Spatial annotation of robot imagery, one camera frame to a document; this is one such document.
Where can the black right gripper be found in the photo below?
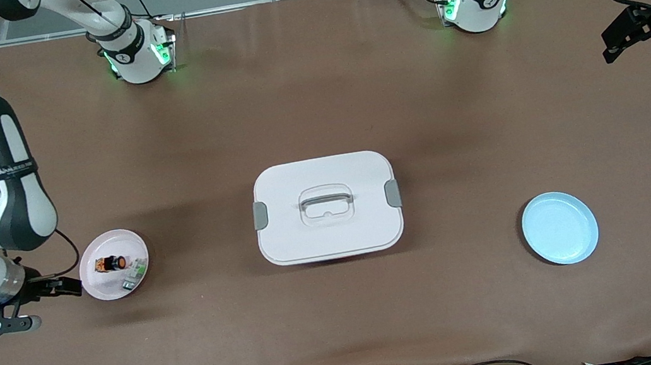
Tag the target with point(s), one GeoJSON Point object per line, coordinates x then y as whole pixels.
{"type": "Point", "coordinates": [36, 287]}

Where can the orange push button switch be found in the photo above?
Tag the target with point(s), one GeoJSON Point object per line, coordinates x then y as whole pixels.
{"type": "Point", "coordinates": [111, 263]}

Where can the pink round plate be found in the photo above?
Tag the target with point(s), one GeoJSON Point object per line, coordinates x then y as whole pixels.
{"type": "Point", "coordinates": [104, 287]}

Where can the small green white component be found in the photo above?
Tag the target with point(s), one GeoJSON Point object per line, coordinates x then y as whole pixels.
{"type": "Point", "coordinates": [136, 274]}

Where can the light blue round plate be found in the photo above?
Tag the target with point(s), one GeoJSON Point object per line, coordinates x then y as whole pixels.
{"type": "Point", "coordinates": [558, 229]}

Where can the white lidded storage box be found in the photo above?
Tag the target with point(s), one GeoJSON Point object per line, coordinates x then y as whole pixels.
{"type": "Point", "coordinates": [332, 232]}

